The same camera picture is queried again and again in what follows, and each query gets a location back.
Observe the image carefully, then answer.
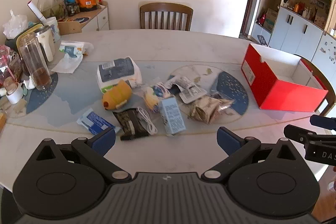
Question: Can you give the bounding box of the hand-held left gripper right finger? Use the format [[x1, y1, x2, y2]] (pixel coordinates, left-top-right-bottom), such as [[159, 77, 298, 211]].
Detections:
[[201, 126, 300, 184]]

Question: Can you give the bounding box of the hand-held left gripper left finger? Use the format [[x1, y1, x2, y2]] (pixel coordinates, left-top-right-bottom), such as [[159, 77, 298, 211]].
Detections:
[[34, 126, 132, 184]]

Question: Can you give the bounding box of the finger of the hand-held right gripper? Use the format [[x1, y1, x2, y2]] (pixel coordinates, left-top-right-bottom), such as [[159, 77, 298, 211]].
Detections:
[[310, 114, 336, 131], [283, 124, 317, 146]]

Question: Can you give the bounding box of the brown snack bag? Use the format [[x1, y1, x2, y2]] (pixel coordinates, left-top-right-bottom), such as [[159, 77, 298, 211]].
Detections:
[[189, 94, 235, 125]]

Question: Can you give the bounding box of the red cardboard box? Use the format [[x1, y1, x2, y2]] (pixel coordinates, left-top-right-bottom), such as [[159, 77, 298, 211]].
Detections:
[[241, 43, 329, 113]]

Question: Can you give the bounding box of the yellow toy dog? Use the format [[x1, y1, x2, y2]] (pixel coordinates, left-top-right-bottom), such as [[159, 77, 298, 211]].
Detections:
[[102, 80, 133, 111]]

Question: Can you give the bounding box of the white USB cable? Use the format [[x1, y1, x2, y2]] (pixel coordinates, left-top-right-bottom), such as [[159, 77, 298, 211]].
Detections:
[[136, 107, 158, 135]]

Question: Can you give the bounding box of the white printed sachet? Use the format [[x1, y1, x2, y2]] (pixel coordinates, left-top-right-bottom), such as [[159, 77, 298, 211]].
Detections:
[[180, 84, 208, 104], [166, 76, 196, 91]]

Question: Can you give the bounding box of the light blue small carton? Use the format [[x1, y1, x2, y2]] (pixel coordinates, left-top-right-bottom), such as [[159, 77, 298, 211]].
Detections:
[[159, 97, 186, 135]]

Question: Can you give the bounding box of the bread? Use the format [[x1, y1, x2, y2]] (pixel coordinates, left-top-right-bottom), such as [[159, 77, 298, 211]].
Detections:
[[136, 82, 174, 111]]

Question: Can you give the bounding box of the white navy tissue pack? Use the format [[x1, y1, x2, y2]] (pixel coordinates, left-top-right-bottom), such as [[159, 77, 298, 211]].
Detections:
[[97, 56, 143, 94]]

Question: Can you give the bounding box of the white oval table desktop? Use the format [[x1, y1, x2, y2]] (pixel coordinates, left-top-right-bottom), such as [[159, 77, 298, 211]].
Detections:
[[0, 28, 336, 189]]

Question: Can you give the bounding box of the blue white flat packet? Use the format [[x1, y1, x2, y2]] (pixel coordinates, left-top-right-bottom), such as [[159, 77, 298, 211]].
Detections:
[[77, 108, 121, 136]]

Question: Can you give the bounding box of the black snack packet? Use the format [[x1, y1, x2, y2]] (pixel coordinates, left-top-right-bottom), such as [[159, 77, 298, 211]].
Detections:
[[112, 108, 150, 142]]

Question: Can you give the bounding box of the wooden curved-back chair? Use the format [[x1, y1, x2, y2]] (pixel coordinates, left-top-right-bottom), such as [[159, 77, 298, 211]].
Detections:
[[299, 55, 336, 114]]

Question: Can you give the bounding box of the opened paper towel pack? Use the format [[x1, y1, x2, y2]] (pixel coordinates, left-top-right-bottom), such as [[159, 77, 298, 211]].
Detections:
[[51, 40, 94, 74]]

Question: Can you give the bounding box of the grey phone stand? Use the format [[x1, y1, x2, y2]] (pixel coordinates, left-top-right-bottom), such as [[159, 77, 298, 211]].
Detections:
[[258, 34, 270, 47]]

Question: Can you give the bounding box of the white tape roll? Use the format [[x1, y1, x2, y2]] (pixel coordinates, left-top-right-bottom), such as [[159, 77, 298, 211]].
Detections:
[[6, 82, 24, 104]]

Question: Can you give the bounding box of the tall glass jar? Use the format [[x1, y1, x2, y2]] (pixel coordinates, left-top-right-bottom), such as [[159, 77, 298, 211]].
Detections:
[[18, 32, 52, 90]]

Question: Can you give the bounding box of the white electric kettle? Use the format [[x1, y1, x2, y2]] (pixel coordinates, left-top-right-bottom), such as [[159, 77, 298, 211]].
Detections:
[[34, 25, 56, 62]]

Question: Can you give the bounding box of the printed cardboard box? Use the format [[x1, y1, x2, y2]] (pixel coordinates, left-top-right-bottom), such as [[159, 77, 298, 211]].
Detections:
[[264, 8, 279, 30]]

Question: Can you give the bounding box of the open cardboard box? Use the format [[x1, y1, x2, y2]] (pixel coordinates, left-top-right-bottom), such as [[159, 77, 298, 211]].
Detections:
[[57, 19, 85, 35]]

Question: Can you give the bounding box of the white sideboard cabinet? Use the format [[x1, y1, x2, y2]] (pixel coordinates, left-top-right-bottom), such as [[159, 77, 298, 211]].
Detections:
[[56, 2, 110, 35]]

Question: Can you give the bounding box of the white printed mug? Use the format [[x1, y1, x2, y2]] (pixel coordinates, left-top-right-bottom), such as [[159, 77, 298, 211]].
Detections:
[[46, 17, 61, 42]]

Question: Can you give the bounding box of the clear glass tank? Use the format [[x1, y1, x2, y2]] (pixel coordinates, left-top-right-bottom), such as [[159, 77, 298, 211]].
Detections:
[[37, 0, 67, 19]]

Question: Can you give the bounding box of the wooden slat-back chair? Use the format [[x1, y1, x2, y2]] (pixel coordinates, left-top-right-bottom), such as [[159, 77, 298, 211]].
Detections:
[[139, 2, 194, 31]]

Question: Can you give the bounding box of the crumpled clear plastic bag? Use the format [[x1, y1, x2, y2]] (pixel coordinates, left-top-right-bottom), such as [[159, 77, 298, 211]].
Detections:
[[3, 10, 28, 39]]

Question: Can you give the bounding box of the rolled white paper tube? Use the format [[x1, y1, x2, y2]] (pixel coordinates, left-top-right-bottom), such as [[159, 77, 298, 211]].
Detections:
[[27, 0, 48, 24]]

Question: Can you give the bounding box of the white wooden wall cabinet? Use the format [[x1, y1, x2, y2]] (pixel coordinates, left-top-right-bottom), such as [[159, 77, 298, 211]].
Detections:
[[249, 0, 336, 67]]

